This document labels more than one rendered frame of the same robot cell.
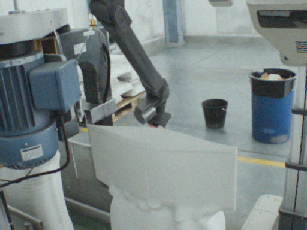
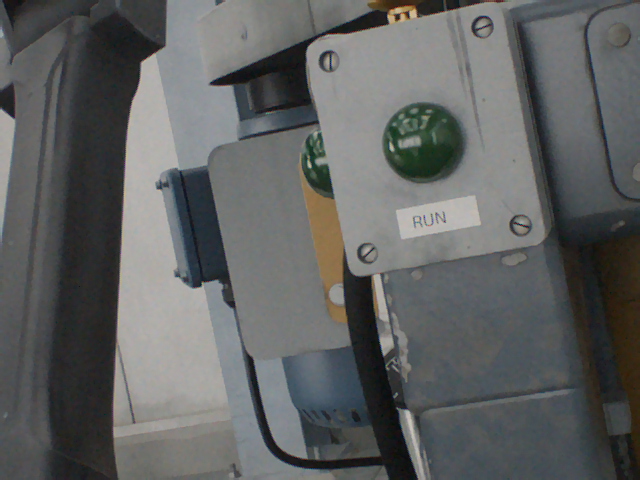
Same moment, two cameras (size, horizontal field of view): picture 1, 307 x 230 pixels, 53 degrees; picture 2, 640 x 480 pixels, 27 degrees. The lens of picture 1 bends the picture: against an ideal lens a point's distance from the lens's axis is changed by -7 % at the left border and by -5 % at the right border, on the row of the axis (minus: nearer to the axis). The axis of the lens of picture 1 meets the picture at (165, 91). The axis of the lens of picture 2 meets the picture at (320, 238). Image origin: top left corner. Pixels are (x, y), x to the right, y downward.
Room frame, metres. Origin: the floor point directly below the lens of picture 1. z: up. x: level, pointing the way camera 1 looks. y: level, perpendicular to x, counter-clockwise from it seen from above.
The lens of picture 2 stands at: (1.66, 0.03, 1.28)
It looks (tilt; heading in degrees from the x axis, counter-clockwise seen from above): 3 degrees down; 165
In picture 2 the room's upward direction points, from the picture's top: 11 degrees counter-clockwise
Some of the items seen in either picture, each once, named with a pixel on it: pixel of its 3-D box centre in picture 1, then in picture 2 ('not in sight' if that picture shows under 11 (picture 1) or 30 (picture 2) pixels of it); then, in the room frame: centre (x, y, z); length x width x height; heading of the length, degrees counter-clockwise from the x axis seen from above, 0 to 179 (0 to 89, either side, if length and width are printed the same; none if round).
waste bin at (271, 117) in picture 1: (272, 105); not in sight; (2.90, -1.03, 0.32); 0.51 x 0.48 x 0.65; 150
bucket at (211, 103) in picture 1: (214, 114); not in sight; (3.31, -0.52, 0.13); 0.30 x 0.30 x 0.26
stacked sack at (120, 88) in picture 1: (106, 91); not in sight; (3.89, 0.74, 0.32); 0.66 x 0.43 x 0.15; 152
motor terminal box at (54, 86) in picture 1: (57, 90); (220, 235); (0.66, 0.23, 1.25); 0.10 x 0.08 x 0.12; 175
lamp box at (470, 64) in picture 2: (103, 39); (433, 140); (1.19, 0.22, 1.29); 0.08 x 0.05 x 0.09; 60
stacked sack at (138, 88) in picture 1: (134, 86); not in sight; (4.43, 0.44, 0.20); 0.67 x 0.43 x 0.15; 150
